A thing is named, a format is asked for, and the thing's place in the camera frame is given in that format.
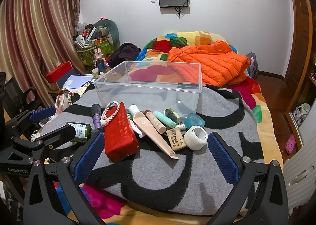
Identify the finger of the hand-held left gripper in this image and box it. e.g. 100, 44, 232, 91
5, 106, 57, 139
7, 124, 76, 164

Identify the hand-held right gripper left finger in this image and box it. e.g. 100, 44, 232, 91
23, 132, 107, 225

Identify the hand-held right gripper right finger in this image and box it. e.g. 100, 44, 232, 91
207, 132, 290, 225

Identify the dark green glass bottle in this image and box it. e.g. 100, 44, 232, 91
65, 122, 100, 143

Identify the white bandage roll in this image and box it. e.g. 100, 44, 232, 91
184, 125, 208, 151

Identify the red gift box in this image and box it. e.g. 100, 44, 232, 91
104, 102, 140, 162

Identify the teal tape roll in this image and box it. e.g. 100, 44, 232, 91
184, 113, 205, 129

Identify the tan eraser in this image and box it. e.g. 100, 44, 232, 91
166, 127, 186, 151

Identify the beige tube with white cap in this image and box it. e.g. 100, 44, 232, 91
128, 105, 179, 160

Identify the mint green tube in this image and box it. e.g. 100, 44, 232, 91
153, 111, 177, 129

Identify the beige bottle with red band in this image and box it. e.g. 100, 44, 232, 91
144, 109, 167, 134

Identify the clear plastic storage box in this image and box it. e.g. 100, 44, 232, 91
92, 61, 203, 119

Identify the clear pink plastic bag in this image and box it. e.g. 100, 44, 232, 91
55, 94, 72, 115

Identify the black chair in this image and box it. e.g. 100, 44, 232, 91
0, 72, 45, 129

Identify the dark blue box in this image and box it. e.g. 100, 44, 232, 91
56, 70, 82, 89

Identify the red rectangular box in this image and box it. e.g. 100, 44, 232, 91
44, 61, 73, 83

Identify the white notebook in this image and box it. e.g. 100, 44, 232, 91
62, 75, 94, 90

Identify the pink clog shoe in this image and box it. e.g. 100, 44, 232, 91
285, 134, 296, 154

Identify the colourful patchwork blanket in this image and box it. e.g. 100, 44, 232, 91
49, 31, 284, 225

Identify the green fabric storage box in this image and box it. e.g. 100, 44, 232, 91
76, 40, 116, 71

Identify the white slatted panel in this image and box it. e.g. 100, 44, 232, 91
281, 138, 316, 211

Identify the pink bunny toy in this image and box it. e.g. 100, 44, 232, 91
93, 48, 108, 72

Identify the striped pink gold curtain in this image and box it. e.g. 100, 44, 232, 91
0, 0, 86, 107

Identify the white bag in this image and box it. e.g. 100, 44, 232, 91
294, 103, 311, 127

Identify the orange down jacket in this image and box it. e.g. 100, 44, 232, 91
167, 40, 250, 88

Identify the grey backpack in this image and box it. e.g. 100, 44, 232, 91
245, 52, 259, 78

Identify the dark clothing pile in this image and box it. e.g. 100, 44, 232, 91
109, 43, 142, 67

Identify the grey green neck pillow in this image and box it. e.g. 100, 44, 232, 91
94, 19, 120, 45

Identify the wooden door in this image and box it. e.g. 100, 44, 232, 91
284, 0, 314, 117

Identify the braided cord bracelet charm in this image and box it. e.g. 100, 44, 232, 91
101, 101, 121, 127

